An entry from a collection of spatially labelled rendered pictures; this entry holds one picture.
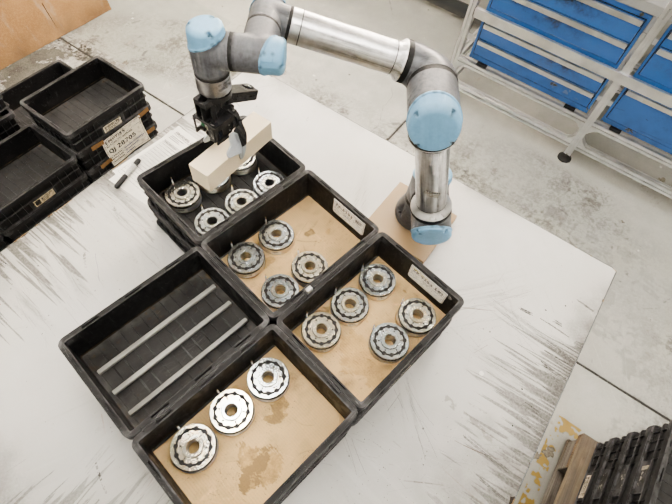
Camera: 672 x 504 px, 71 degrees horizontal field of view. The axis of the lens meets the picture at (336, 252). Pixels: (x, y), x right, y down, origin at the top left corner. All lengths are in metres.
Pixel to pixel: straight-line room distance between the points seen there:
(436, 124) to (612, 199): 2.16
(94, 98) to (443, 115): 1.76
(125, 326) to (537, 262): 1.28
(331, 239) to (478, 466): 0.73
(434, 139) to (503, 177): 1.84
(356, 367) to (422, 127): 0.61
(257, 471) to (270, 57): 0.89
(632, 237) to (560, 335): 1.47
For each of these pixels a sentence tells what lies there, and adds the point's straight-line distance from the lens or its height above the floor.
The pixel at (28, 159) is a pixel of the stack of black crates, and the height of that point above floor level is 0.38.
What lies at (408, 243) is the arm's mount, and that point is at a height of 0.73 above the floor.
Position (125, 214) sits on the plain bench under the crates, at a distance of 1.70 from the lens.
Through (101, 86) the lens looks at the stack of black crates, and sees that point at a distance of 2.51.
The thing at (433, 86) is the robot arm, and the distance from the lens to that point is 1.07.
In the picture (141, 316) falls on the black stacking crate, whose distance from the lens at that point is 1.35.
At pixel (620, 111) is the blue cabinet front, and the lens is 2.93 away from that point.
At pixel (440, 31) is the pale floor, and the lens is 3.79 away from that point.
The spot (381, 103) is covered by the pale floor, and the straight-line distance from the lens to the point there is 3.09.
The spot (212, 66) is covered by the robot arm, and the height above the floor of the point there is 1.38.
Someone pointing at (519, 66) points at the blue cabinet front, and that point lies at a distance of 2.96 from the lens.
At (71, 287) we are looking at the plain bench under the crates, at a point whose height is 0.70.
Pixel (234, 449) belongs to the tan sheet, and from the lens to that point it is 1.20.
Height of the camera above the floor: 2.01
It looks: 59 degrees down
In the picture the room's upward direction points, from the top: 8 degrees clockwise
